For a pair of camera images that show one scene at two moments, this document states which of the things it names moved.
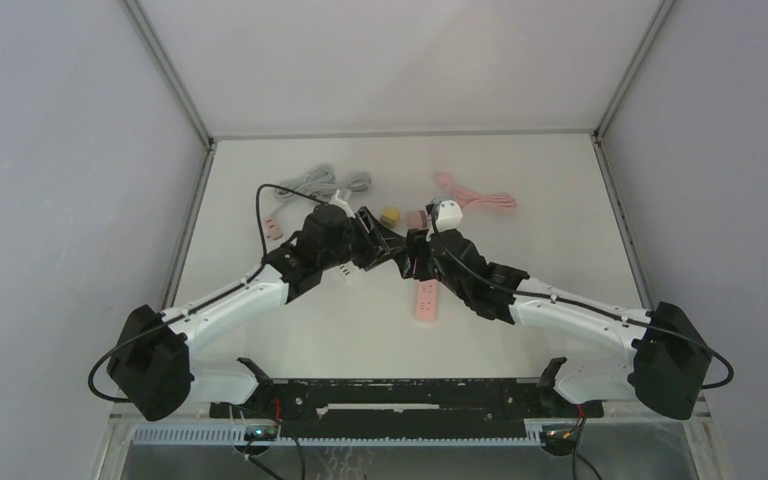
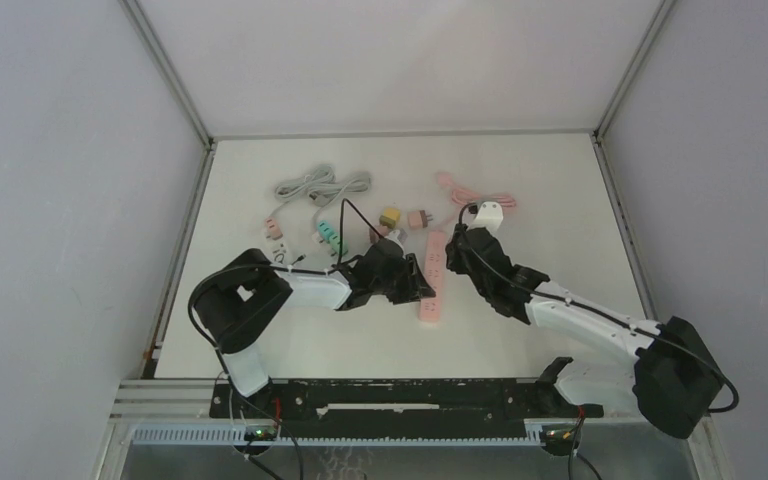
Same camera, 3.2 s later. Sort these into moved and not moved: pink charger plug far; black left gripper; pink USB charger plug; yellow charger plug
Moved: black left gripper
Not moved: pink charger plug far; pink USB charger plug; yellow charger plug
